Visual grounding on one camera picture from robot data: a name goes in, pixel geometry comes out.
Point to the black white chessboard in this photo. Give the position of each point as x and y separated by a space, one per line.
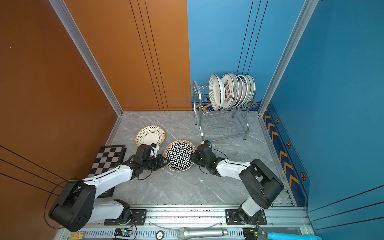
108 158

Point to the light blue cylinder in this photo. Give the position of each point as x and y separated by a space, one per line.
279 236

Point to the yellow rimmed dotted plate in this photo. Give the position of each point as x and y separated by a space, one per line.
150 135

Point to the silver microphone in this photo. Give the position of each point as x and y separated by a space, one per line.
192 233

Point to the white plate black rim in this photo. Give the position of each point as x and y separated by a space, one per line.
250 89

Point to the round black white sticker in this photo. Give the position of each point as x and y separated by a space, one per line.
160 235

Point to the white deep plate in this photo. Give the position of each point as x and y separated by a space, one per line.
216 92

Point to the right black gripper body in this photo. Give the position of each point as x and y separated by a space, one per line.
204 163

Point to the silver wire dish rack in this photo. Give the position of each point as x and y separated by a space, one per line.
222 124

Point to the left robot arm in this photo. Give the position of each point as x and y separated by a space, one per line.
76 205

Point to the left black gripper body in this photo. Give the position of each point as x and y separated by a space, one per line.
148 165

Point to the aluminium rail frame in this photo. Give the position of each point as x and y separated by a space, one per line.
281 218

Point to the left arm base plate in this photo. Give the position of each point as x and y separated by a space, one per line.
137 217

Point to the green circuit board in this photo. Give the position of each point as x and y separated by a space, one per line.
123 234

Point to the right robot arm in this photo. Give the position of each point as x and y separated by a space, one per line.
262 184

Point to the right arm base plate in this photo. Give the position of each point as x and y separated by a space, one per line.
237 217

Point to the white red patterned plate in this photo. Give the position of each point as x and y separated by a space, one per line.
230 83

